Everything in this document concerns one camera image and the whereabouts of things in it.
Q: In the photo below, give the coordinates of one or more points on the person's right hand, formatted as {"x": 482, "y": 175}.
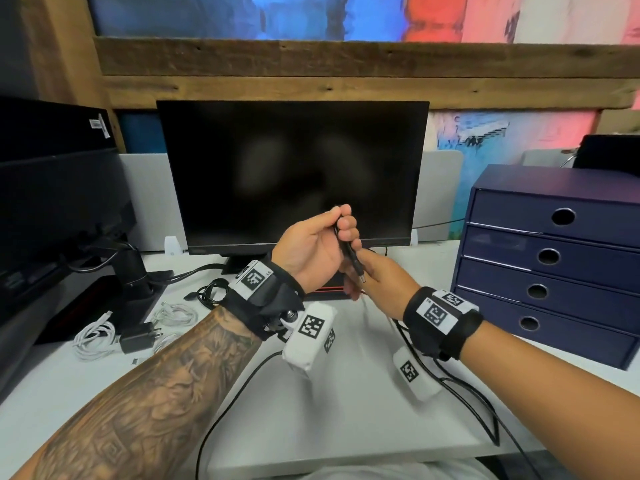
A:
{"x": 385, "y": 284}

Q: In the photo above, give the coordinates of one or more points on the person's left hand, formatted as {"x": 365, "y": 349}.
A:
{"x": 310, "y": 249}

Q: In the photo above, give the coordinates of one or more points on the navy blue drawer unit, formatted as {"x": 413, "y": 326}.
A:
{"x": 540, "y": 234}

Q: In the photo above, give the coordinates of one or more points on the black charger plug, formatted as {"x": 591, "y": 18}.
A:
{"x": 135, "y": 339}

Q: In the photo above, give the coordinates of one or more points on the person's right forearm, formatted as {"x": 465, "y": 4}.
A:
{"x": 565, "y": 404}

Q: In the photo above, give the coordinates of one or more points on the person's left forearm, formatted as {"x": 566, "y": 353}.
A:
{"x": 140, "y": 409}

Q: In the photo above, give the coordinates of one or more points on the person's white shirt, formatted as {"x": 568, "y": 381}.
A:
{"x": 400, "y": 469}

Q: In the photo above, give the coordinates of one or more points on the black computer monitor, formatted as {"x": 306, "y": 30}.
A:
{"x": 295, "y": 169}

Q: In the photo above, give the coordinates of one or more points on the white partition panel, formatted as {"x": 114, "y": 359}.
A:
{"x": 440, "y": 194}
{"x": 150, "y": 204}

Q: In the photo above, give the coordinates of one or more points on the white background table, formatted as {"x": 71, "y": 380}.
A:
{"x": 545, "y": 158}

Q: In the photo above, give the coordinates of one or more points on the black panel with white sticker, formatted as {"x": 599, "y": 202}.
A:
{"x": 50, "y": 129}

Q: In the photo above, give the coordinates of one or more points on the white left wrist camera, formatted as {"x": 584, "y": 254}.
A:
{"x": 310, "y": 334}

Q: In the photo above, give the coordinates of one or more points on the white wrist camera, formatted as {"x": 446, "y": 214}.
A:
{"x": 310, "y": 334}
{"x": 417, "y": 374}

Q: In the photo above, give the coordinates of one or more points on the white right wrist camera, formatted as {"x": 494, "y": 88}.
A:
{"x": 417, "y": 374}

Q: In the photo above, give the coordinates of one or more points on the black monitor arm base plate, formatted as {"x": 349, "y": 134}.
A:
{"x": 75, "y": 314}

